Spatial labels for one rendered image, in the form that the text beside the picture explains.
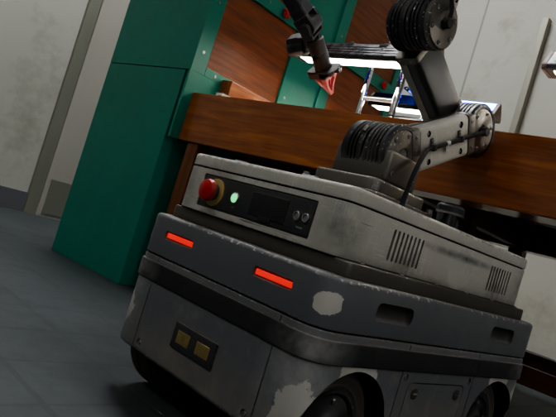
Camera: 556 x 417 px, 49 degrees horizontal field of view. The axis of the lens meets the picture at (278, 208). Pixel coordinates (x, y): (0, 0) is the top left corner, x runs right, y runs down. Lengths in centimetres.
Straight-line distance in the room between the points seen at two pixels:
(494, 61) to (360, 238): 351
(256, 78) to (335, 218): 171
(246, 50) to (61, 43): 177
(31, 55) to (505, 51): 298
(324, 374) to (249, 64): 181
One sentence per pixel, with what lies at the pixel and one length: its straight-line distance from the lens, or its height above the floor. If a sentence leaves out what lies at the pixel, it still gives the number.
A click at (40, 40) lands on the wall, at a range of 400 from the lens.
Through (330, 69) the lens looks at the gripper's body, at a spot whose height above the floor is 92.
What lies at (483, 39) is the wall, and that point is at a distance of 449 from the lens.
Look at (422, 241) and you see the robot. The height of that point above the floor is 43.
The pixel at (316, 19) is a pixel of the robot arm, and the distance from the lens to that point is 199.
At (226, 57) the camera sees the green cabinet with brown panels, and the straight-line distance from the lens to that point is 245.
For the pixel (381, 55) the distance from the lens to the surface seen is 222.
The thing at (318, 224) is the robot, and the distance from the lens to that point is 93.
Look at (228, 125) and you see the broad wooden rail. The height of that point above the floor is 66.
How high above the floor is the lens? 39
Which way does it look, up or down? 1 degrees up
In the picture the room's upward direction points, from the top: 17 degrees clockwise
